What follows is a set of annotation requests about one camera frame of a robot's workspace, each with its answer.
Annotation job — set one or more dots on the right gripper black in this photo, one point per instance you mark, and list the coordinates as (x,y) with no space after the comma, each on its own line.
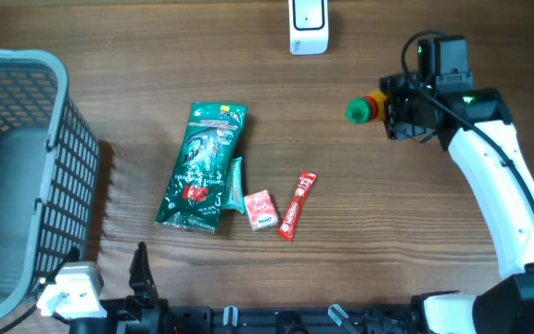
(395,85)

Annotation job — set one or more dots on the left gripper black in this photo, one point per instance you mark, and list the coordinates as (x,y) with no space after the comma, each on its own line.
(130,309)

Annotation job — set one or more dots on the yellow red bottle green cap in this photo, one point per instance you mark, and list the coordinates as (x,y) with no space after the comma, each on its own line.
(368,108)

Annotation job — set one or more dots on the dark green 3M package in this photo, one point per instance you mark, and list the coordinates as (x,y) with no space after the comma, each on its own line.
(196,192)

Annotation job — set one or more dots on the light green wipes packet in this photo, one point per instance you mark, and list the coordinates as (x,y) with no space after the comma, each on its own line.
(234,191)

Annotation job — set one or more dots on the red Nescafe sachet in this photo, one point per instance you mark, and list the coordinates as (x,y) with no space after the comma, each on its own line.
(301,192)

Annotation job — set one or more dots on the small red white box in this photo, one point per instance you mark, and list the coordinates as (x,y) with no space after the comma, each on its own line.
(260,210)

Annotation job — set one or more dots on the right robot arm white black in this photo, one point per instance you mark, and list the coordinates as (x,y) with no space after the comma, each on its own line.
(477,129)

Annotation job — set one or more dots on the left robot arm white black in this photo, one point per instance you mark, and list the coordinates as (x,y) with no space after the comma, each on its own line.
(167,323)

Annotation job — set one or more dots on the white barcode scanner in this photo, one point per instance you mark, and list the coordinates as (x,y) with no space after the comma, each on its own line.
(308,27)

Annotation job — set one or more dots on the grey plastic shopping basket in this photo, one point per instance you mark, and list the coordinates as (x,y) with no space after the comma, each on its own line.
(49,159)

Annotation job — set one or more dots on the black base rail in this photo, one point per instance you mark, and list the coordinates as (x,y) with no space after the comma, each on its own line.
(392,318)

